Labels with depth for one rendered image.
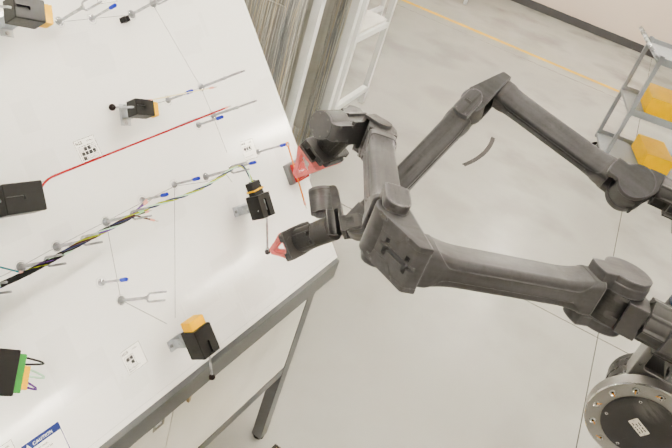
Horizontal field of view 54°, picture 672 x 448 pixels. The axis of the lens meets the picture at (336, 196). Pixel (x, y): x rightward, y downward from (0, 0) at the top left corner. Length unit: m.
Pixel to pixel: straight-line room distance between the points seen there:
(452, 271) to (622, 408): 0.61
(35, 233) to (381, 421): 1.73
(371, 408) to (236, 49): 1.56
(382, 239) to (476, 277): 0.14
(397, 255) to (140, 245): 0.66
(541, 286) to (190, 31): 1.03
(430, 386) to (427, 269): 2.00
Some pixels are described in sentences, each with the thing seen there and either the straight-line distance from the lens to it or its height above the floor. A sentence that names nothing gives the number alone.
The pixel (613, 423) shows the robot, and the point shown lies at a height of 1.11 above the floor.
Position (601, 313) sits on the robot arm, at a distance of 1.10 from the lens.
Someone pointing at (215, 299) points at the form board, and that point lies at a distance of 1.53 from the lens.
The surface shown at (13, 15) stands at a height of 1.51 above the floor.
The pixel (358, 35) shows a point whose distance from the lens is 4.21.
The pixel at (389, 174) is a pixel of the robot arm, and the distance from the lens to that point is 1.10.
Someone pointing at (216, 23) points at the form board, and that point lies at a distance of 1.71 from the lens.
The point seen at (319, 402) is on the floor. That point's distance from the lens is 2.65.
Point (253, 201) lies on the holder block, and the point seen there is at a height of 1.13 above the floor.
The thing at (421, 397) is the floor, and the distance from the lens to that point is 2.83.
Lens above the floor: 2.01
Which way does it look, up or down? 33 degrees down
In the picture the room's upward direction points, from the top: 18 degrees clockwise
